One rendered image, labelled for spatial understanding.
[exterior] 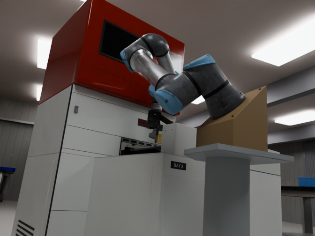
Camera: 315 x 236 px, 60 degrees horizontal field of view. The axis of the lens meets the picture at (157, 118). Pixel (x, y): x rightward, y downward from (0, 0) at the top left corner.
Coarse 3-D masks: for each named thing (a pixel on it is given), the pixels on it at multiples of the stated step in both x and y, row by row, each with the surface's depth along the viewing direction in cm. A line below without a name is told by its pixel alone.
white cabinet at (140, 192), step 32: (96, 160) 158; (128, 160) 131; (160, 160) 113; (192, 160) 122; (96, 192) 148; (128, 192) 125; (160, 192) 108; (192, 192) 119; (256, 192) 150; (96, 224) 140; (128, 224) 119; (160, 224) 106; (192, 224) 116; (256, 224) 145
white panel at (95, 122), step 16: (80, 96) 160; (96, 96) 167; (112, 96) 174; (80, 112) 159; (96, 112) 165; (112, 112) 172; (128, 112) 180; (144, 112) 188; (64, 128) 153; (80, 128) 157; (96, 128) 163; (112, 128) 171; (128, 128) 178; (144, 128) 186; (64, 144) 150; (80, 144) 156; (96, 144) 162; (112, 144) 169; (160, 144) 193
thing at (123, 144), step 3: (120, 144) 173; (123, 144) 172; (126, 144) 174; (129, 144) 175; (132, 144) 177; (120, 147) 172; (123, 147) 172; (132, 147) 176; (135, 147) 178; (138, 147) 179; (141, 147) 181; (120, 150) 171; (123, 150) 172; (120, 153) 170; (123, 153) 171
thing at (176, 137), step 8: (168, 128) 123; (176, 128) 119; (184, 128) 122; (192, 128) 125; (168, 136) 122; (176, 136) 118; (184, 136) 121; (192, 136) 125; (168, 144) 120; (176, 144) 118; (184, 144) 121; (192, 144) 124; (168, 152) 119; (176, 152) 117
